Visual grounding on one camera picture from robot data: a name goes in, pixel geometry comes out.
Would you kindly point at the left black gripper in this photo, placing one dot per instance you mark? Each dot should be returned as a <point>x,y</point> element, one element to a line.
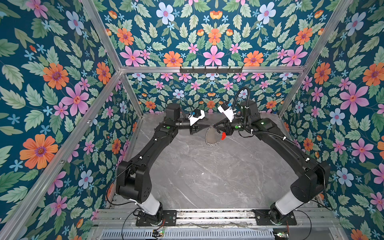
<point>196,127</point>

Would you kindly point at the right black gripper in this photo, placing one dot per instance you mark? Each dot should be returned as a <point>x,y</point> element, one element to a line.
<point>227,128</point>

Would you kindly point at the red handled key ring organizer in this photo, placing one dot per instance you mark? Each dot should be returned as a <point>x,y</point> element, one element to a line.
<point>214,137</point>

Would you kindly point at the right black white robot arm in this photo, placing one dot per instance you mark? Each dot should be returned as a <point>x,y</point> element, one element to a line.
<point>312,175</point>

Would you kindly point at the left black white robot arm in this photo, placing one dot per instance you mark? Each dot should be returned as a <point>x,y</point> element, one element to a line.
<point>133,177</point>

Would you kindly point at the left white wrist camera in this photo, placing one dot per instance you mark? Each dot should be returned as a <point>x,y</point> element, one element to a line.
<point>195,116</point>

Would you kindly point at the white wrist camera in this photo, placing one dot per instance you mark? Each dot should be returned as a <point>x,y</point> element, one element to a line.
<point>195,116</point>
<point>227,110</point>

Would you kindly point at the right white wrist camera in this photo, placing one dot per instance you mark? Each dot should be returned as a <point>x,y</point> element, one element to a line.
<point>227,110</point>

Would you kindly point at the grey wall hook rack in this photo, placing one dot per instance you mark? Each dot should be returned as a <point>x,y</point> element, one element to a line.
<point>210,70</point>

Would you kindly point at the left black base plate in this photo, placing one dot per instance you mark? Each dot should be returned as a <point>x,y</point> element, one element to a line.
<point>162,218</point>

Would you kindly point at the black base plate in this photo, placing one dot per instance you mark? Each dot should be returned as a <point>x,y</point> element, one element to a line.
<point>266,217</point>
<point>162,218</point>

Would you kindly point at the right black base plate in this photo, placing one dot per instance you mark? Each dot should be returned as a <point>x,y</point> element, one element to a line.
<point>266,217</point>

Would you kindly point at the white vented cable duct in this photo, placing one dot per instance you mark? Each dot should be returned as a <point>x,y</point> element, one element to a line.
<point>188,234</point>

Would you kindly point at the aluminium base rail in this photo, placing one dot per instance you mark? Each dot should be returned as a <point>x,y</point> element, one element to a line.
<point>303,218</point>

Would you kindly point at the aluminium cage frame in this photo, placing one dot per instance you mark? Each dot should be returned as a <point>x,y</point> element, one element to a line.
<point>57,59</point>

